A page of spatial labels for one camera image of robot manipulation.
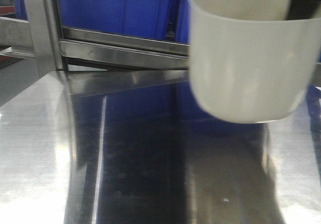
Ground blue crate behind right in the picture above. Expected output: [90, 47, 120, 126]
[175, 0, 189, 43]

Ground blue crate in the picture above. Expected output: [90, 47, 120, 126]
[175, 0, 189, 43]
[58, 0, 173, 40]
[14, 0, 28, 20]

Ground blue crate behind left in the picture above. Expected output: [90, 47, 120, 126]
[58, 0, 173, 40]

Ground blue crate far left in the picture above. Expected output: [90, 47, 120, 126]
[14, 0, 28, 20]

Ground steel shelf frame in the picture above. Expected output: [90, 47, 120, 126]
[0, 0, 321, 95]

